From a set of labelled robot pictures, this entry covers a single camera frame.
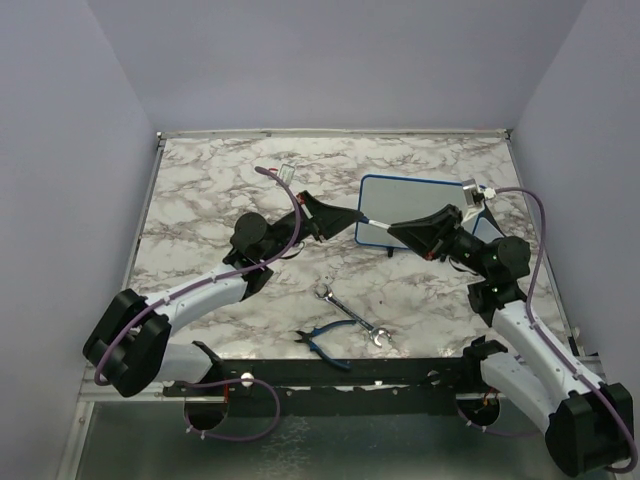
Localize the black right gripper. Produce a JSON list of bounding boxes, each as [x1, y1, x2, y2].
[[390, 203, 493, 279]]

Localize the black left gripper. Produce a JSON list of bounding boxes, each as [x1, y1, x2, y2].
[[259, 189, 362, 262]]

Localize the blue white marker pen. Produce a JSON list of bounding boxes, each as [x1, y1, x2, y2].
[[359, 216, 390, 231]]

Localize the blue framed whiteboard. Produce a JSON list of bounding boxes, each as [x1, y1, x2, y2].
[[355, 174, 478, 250]]

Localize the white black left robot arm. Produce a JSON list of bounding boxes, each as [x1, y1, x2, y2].
[[82, 191, 364, 397]]

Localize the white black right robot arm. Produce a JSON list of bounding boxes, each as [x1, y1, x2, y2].
[[388, 205, 638, 477]]

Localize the white plastic box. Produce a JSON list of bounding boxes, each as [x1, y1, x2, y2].
[[472, 211, 505, 243]]

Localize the silver combination wrench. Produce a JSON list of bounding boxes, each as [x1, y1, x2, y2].
[[314, 284, 393, 348]]

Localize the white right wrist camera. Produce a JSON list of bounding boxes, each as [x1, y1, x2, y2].
[[462, 179, 497, 223]]

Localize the blue handled pliers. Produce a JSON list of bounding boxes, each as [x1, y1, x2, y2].
[[293, 319, 358, 372]]

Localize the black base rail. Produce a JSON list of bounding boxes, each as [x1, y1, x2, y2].
[[164, 337, 507, 417]]

